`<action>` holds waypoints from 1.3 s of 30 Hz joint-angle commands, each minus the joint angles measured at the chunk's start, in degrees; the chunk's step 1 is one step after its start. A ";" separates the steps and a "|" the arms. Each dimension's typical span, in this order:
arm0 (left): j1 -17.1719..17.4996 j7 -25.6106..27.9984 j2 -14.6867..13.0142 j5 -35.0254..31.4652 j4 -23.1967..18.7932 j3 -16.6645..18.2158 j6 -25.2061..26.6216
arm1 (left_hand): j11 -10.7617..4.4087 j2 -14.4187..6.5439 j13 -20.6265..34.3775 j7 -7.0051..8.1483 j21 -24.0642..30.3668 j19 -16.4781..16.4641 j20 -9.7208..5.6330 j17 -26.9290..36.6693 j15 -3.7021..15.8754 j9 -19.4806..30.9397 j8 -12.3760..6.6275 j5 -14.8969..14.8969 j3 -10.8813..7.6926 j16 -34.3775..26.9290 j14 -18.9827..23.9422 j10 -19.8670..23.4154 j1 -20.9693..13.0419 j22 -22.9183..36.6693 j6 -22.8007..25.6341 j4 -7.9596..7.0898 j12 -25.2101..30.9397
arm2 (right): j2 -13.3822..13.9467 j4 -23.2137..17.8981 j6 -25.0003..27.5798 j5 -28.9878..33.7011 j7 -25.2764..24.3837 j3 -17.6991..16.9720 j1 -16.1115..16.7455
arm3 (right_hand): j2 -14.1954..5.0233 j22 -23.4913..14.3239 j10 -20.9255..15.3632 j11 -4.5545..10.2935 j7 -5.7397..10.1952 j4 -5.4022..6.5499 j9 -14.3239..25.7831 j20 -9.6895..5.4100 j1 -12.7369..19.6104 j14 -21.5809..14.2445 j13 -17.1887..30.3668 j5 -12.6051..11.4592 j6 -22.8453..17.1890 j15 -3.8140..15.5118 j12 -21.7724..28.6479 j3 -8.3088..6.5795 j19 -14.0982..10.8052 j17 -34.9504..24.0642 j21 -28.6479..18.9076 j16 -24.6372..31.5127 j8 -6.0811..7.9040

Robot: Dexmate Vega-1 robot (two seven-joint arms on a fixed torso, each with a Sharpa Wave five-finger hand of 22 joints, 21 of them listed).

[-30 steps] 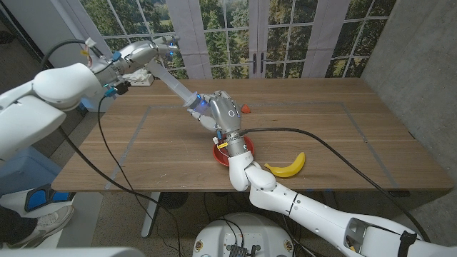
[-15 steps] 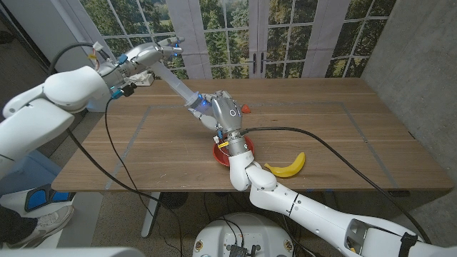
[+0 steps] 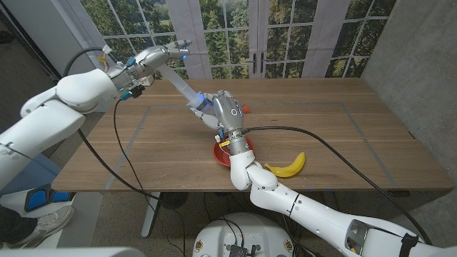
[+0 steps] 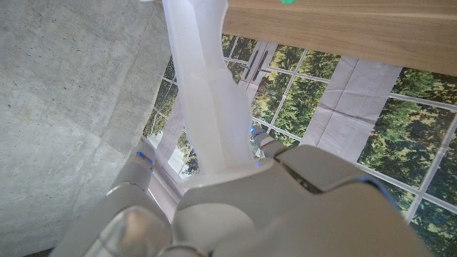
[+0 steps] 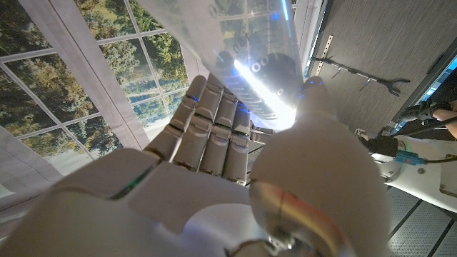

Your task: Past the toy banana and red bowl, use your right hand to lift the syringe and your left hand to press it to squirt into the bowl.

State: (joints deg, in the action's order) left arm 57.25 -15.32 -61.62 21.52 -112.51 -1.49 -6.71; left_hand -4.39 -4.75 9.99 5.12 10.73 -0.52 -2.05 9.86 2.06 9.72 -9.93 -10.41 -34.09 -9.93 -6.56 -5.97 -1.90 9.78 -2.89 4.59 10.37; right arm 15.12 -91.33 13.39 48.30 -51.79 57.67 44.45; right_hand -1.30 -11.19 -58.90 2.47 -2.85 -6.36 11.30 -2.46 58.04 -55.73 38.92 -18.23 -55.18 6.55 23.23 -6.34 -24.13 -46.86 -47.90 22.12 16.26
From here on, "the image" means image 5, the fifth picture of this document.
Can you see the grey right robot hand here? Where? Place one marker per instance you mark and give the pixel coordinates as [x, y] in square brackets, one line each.
[200, 185]

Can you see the large clear plastic syringe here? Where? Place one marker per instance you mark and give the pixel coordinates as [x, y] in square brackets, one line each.
[242, 43]

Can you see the person forearm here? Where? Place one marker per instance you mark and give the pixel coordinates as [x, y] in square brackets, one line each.
[448, 116]

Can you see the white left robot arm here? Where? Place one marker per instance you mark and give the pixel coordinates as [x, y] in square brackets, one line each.
[428, 178]

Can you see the printed window backdrop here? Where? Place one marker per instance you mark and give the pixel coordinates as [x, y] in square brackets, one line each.
[53, 89]

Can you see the perforated metal wall strip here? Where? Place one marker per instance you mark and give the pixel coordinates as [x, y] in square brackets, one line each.
[325, 53]

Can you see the black forked wall bracket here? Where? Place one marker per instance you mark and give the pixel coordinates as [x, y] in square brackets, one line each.
[387, 83]

